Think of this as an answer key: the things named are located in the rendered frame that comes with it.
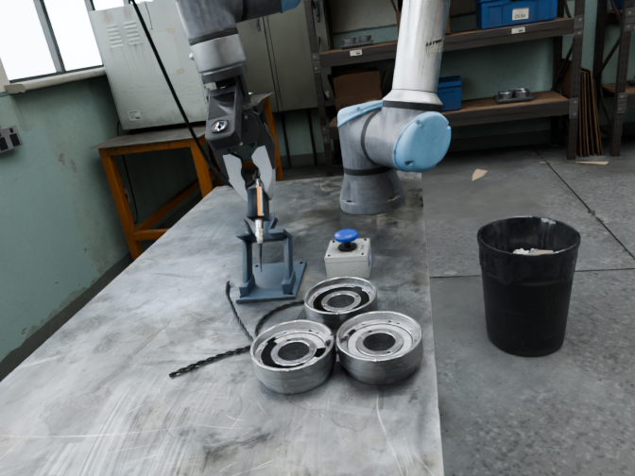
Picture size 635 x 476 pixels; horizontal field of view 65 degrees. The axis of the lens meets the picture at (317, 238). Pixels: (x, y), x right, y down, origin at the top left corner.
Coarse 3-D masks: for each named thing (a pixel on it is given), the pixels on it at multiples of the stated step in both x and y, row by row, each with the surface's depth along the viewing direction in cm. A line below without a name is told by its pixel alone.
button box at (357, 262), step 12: (360, 240) 87; (336, 252) 84; (348, 252) 83; (360, 252) 82; (336, 264) 83; (348, 264) 82; (360, 264) 82; (336, 276) 83; (348, 276) 83; (360, 276) 83
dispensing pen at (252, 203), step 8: (256, 176) 82; (256, 184) 82; (248, 192) 80; (256, 192) 80; (248, 200) 80; (256, 200) 80; (248, 208) 80; (256, 208) 79; (248, 216) 79; (256, 216) 80; (256, 224) 80; (256, 232) 80
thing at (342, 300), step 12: (312, 288) 74; (324, 288) 76; (372, 288) 72; (312, 300) 73; (324, 300) 73; (336, 300) 74; (348, 300) 74; (360, 300) 71; (372, 300) 69; (312, 312) 69; (324, 312) 68; (336, 312) 67; (348, 312) 67; (360, 312) 68; (324, 324) 68; (336, 324) 68
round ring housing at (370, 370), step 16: (352, 320) 65; (368, 320) 66; (384, 320) 66; (400, 320) 65; (336, 336) 62; (368, 336) 63; (384, 336) 64; (400, 336) 62; (416, 336) 62; (368, 352) 60; (384, 352) 60; (416, 352) 58; (352, 368) 59; (368, 368) 57; (384, 368) 57; (400, 368) 57
